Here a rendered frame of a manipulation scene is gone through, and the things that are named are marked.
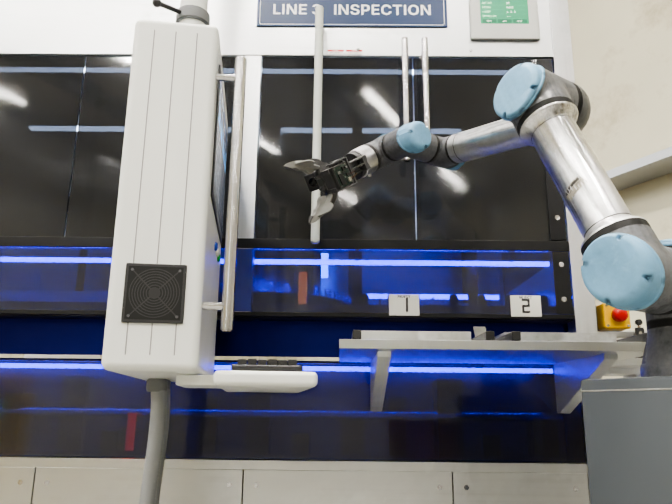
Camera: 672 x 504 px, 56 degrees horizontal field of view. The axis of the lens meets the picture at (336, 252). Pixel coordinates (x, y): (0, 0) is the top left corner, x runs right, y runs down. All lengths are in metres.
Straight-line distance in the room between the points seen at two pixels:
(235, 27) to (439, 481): 1.47
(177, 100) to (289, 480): 1.00
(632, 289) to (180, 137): 0.89
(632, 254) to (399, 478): 0.95
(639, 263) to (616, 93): 4.39
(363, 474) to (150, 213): 0.89
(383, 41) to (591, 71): 3.73
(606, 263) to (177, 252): 0.78
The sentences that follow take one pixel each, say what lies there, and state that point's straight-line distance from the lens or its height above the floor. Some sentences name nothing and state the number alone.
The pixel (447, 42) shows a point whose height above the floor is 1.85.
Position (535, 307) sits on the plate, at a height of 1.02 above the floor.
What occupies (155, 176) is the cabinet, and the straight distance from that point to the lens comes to 1.33.
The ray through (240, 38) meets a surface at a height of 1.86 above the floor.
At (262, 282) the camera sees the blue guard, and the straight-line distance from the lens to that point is 1.79.
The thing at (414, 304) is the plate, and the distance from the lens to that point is 1.78.
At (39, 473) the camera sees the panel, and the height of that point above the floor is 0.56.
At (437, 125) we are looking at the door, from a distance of 1.97.
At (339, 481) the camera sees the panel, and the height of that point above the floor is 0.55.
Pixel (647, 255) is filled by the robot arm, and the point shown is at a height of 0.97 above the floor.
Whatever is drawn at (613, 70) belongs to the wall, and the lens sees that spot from 5.51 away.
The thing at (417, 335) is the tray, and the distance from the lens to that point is 1.51.
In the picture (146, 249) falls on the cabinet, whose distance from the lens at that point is 1.29.
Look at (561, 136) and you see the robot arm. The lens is 1.24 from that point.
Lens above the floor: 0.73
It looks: 14 degrees up
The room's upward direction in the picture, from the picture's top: 1 degrees clockwise
